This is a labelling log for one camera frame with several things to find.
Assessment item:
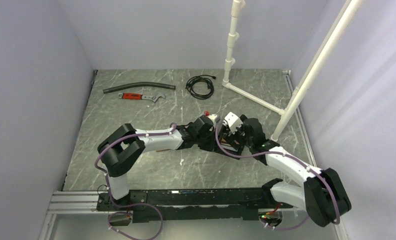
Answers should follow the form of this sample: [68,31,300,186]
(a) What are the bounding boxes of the black card box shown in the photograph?
[218,125,246,155]

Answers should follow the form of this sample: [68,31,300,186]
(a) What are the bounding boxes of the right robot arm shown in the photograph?
[223,112,352,227]

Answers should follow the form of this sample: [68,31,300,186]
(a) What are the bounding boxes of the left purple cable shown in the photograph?
[94,122,178,240]

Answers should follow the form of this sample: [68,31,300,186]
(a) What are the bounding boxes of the white pvc pipe frame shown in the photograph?
[222,0,362,141]

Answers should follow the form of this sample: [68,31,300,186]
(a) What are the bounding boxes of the coiled black cable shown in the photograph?
[185,74,217,100]

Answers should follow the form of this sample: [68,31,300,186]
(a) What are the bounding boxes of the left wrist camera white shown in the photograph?
[204,111,221,126]

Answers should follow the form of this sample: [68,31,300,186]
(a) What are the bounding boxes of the aluminium extrusion frame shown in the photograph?
[39,191,349,240]

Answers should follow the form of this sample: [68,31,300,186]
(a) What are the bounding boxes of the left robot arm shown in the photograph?
[97,114,220,210]

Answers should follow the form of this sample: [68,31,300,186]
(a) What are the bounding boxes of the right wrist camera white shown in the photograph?
[222,112,243,134]

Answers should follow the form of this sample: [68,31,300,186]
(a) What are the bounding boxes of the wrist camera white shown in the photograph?
[204,111,221,126]
[222,112,243,134]

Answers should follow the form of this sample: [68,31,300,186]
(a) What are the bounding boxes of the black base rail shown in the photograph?
[96,187,291,223]

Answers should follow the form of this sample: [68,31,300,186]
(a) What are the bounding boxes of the red handled adjustable wrench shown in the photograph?
[117,92,166,103]

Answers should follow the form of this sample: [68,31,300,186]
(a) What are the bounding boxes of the black rubber hose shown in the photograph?
[102,81,176,95]

